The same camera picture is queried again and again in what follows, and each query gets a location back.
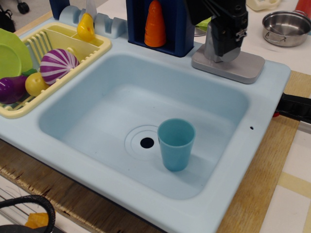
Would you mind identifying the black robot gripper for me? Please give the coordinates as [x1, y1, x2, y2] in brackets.
[184, 0, 248, 57]

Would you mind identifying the cream plastic toy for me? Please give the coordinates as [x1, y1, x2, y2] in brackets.
[246, 0, 281, 11]

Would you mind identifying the lime green plate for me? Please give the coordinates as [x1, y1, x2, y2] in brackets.
[0, 29, 33, 79]

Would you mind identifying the purple toy eggplant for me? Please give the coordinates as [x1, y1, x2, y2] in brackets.
[0, 68, 37, 104]

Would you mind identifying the black clamp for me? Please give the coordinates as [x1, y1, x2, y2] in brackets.
[274, 93, 311, 124]

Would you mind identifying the yellow toy lemon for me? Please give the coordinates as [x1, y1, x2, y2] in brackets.
[25, 72, 49, 97]

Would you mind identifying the stainless steel pot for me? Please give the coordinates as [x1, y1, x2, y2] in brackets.
[262, 11, 311, 47]

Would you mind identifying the black chair wheel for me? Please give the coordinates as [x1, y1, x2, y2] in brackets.
[17, 0, 30, 15]

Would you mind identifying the orange toy carrot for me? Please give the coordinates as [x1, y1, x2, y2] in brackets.
[144, 0, 166, 48]

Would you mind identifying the light blue plate stand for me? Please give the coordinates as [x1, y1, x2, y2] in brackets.
[59, 5, 127, 39]

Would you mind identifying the light blue toy sink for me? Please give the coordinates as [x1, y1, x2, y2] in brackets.
[0, 37, 291, 233]

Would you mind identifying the black braided cable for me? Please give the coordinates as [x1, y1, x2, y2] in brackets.
[0, 195, 56, 233]

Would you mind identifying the wooden board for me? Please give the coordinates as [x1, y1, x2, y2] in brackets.
[0, 11, 311, 233]

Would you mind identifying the yellow toy pear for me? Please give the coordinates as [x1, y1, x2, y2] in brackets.
[77, 13, 95, 42]

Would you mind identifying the dark blue utensil holder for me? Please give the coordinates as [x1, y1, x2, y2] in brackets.
[126, 0, 195, 57]

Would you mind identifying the pale yellow dish rack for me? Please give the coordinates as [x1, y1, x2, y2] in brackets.
[0, 22, 112, 119]

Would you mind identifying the grey toy faucet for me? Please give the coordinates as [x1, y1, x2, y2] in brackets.
[191, 25, 265, 84]

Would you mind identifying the red plastic object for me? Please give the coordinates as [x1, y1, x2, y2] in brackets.
[295, 0, 311, 17]

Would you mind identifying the green ring toy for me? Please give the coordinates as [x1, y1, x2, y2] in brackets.
[195, 17, 212, 28]

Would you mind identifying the teal plastic cup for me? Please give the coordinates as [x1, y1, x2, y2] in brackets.
[157, 118, 196, 172]

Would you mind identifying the purple striped toy onion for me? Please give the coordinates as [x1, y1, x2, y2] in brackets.
[39, 49, 80, 85]

